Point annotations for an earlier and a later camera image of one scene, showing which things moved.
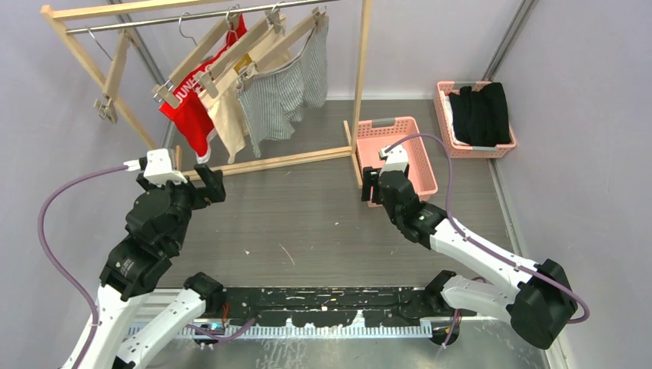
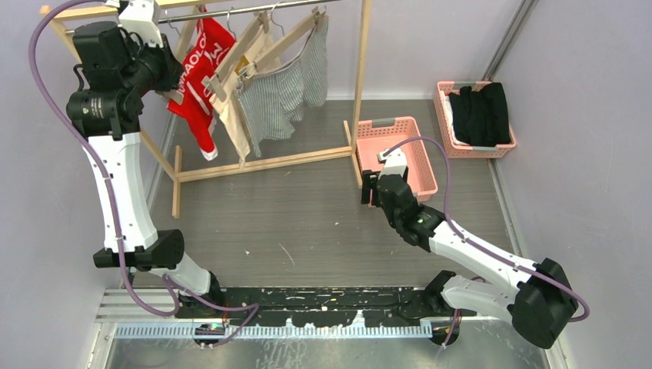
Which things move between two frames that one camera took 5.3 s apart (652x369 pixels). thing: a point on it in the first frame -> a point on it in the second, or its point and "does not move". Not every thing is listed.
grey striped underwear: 272,102 does not move
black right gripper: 370,176 does not move
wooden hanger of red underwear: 165,92 -> 176,96
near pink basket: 372,134 does not move
